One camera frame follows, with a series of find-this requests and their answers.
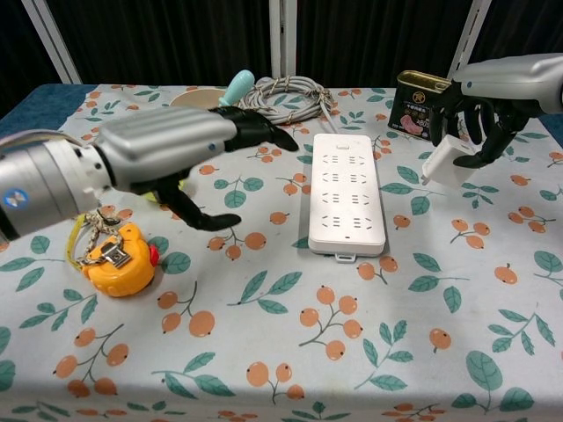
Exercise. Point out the black luncheon meat can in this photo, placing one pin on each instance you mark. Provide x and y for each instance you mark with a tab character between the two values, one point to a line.
411	114

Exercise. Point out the beige bowl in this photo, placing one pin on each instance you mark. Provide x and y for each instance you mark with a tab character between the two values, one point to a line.
198	97

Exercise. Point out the white power strip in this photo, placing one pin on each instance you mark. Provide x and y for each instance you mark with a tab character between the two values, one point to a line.
347	206

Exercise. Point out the yellow tennis ball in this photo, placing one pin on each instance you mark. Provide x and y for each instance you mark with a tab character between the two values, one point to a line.
154	196

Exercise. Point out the yellow duck tape measure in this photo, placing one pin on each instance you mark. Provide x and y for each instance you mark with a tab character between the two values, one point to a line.
123	268

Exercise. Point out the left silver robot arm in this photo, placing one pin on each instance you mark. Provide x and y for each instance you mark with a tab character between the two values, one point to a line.
44	176

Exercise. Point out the floral tablecloth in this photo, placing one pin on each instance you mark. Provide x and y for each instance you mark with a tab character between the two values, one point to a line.
281	334

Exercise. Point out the aluminium frame post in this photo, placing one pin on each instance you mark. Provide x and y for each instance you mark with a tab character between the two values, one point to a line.
55	41
473	39
283	39

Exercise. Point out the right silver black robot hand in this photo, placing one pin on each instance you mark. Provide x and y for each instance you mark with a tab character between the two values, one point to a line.
510	81

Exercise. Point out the black curtain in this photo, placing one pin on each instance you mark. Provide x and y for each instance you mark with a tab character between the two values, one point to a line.
176	39

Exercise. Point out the white plug adapter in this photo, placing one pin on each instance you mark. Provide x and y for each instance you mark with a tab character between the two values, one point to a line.
444	169

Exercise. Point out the blue table cover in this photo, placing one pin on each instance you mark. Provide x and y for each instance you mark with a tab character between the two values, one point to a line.
39	99

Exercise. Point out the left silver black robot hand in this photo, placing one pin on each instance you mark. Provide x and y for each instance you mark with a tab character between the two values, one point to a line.
167	140

